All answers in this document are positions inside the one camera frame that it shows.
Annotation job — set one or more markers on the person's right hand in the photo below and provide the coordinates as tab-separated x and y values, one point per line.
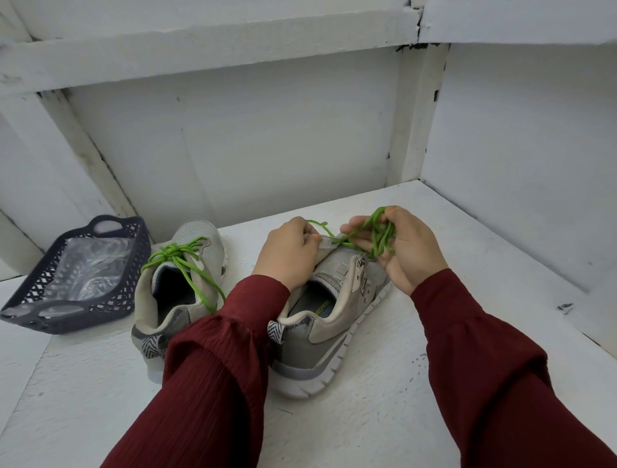
413	249

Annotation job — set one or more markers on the person's left hand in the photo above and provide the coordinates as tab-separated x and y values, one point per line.
287	256

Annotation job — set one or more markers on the green shoelace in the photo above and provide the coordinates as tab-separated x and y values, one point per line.
378	231
183	258

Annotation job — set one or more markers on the grey mesh shoe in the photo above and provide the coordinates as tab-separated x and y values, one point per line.
169	309
323	333

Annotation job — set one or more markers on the person's left forearm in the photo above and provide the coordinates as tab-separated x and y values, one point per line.
207	386

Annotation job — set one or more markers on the person's right forearm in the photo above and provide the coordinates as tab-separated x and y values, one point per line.
511	376

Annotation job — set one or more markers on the clear plastic bag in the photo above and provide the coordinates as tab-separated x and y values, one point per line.
87	268

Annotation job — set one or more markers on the dark plastic lattice basket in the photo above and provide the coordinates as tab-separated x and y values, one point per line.
24	313

